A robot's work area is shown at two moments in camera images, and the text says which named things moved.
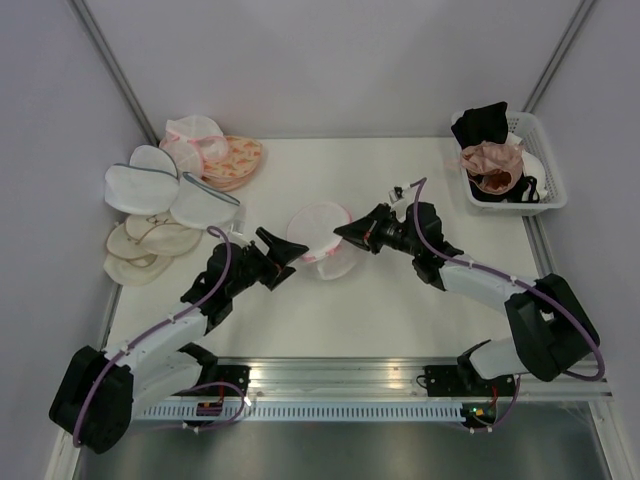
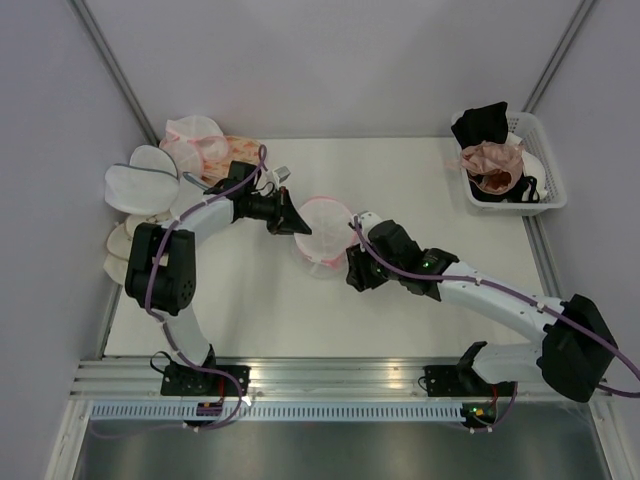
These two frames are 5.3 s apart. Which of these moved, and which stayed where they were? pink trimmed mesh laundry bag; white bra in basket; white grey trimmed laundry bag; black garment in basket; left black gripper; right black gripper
Moved: left black gripper; right black gripper
Stayed: pink trimmed mesh laundry bag; black garment in basket; white bra in basket; white grey trimmed laundry bag
